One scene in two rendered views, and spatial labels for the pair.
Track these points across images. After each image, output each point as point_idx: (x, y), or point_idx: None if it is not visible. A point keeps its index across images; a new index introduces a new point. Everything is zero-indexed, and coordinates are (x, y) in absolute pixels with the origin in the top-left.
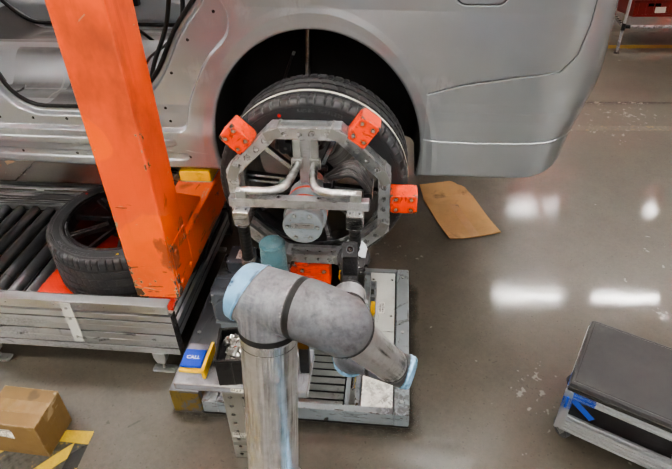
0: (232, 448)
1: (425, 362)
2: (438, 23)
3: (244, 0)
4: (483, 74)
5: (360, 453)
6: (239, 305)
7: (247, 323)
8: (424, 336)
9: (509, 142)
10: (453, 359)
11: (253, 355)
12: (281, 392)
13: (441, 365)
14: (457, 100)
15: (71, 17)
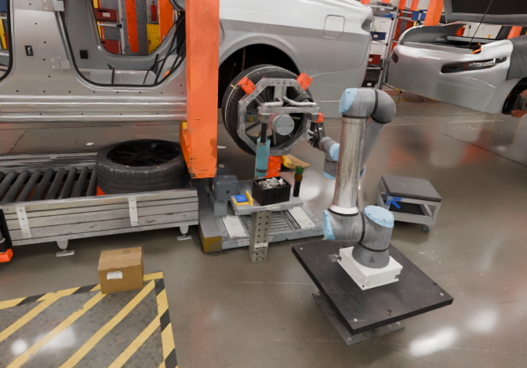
0: (248, 260)
1: (313, 213)
2: (315, 44)
3: (234, 27)
4: (331, 68)
5: None
6: (355, 99)
7: (357, 107)
8: (306, 204)
9: (339, 100)
10: (324, 209)
11: (357, 123)
12: (363, 143)
13: (321, 213)
14: (321, 80)
15: (201, 9)
